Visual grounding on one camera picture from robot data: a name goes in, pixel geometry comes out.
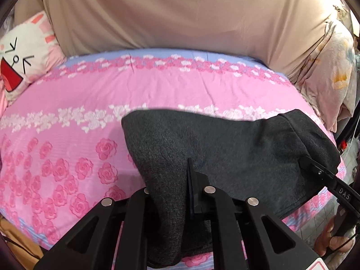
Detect pale floral blanket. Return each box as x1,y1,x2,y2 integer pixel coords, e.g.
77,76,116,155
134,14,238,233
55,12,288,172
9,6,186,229
294,4,360,133

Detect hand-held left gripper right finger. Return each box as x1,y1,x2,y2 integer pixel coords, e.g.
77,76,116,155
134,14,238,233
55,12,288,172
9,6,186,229
187,157,322,270

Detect white cloth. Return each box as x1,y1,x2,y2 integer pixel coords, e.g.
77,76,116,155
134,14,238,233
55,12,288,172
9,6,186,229
0,13,16,36

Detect pink floral bed sheet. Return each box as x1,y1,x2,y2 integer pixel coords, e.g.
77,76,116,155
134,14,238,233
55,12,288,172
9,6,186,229
0,48,347,270

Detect brown cloth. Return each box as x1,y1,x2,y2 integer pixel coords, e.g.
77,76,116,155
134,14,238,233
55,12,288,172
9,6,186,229
0,216,43,260

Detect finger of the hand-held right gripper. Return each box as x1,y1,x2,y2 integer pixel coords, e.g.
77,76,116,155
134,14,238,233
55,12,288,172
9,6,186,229
299,156,338,181

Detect dark grey pants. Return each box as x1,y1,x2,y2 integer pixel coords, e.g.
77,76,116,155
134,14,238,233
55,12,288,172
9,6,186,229
121,109,342,269

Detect beige cloth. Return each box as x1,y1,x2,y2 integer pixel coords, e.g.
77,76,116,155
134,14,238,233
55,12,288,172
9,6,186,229
14,0,353,85

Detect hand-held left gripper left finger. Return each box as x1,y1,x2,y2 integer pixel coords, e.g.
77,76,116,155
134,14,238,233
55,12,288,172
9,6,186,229
34,187,158,270

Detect pink blanket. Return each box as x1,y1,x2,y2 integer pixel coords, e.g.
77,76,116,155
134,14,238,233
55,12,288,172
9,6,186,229
0,77,9,116

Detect white cartoon face pillow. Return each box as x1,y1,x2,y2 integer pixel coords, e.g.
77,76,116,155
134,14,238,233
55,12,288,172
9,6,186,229
0,11,67,106

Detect person's right hand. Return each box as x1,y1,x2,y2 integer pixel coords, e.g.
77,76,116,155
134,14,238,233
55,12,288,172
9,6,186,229
313,216,358,260

